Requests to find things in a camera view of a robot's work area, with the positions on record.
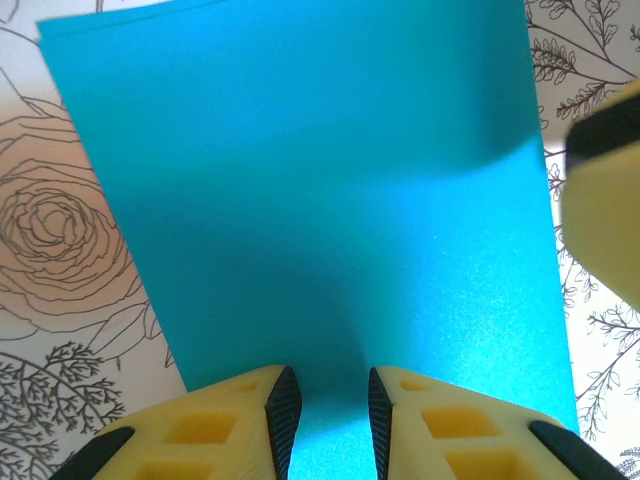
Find blue paper sheet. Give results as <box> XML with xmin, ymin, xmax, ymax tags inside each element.
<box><xmin>37</xmin><ymin>0</ymin><xmax>581</xmax><ymax>480</ymax></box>

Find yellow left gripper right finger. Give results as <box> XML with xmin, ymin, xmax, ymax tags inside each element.
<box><xmin>368</xmin><ymin>366</ymin><xmax>629</xmax><ymax>480</ymax></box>

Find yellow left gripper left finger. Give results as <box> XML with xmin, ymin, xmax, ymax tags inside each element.
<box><xmin>47</xmin><ymin>364</ymin><xmax>304</xmax><ymax>480</ymax></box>

